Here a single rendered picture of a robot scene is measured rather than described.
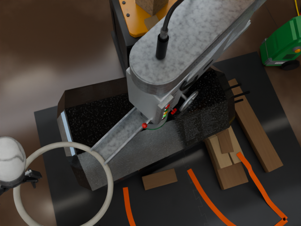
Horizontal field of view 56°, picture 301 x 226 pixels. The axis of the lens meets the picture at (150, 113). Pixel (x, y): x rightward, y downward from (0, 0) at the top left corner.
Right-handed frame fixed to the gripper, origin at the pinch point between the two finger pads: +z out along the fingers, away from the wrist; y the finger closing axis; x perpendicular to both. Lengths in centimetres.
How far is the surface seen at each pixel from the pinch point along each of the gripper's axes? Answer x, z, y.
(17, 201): 3.9, 24.8, 0.2
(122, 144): 6, 22, 60
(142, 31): 81, 21, 124
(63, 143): 21.7, 24.7, 31.6
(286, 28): 34, 8, 257
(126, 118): 18, 17, 69
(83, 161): 19, 59, 46
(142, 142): 9, 47, 84
